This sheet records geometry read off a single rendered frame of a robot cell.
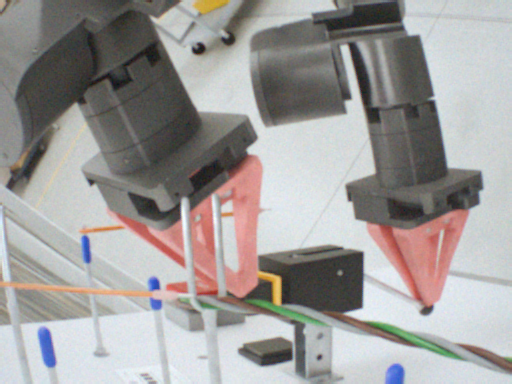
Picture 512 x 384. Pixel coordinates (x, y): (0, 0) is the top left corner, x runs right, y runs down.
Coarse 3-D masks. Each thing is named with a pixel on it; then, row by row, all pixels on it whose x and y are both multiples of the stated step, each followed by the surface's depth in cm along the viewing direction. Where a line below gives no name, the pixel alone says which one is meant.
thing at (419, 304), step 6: (366, 276) 48; (372, 282) 48; (378, 282) 49; (384, 288) 49; (390, 288) 49; (396, 294) 50; (402, 294) 50; (408, 300) 50; (414, 300) 51; (420, 300) 51; (420, 306) 51
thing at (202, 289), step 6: (180, 282) 65; (186, 282) 65; (198, 282) 65; (216, 282) 64; (168, 288) 64; (174, 288) 63; (180, 288) 62; (186, 288) 62; (198, 288) 62; (204, 288) 62; (210, 288) 62; (216, 288) 62; (198, 294) 61; (204, 294) 61; (210, 294) 61; (216, 294) 61
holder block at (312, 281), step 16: (272, 256) 46; (288, 256) 46; (304, 256) 45; (320, 256) 45; (336, 256) 45; (352, 256) 45; (272, 272) 45; (288, 272) 43; (304, 272) 44; (320, 272) 44; (336, 272) 45; (352, 272) 45; (288, 288) 43; (304, 288) 44; (320, 288) 44; (336, 288) 45; (352, 288) 45; (288, 304) 44; (304, 304) 44; (320, 304) 44; (336, 304) 45; (352, 304) 46; (288, 320) 44
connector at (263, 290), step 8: (264, 272) 46; (264, 280) 44; (280, 280) 44; (256, 288) 43; (264, 288) 43; (272, 288) 43; (248, 296) 42; (256, 296) 43; (264, 296) 43; (272, 296) 43; (240, 312) 43
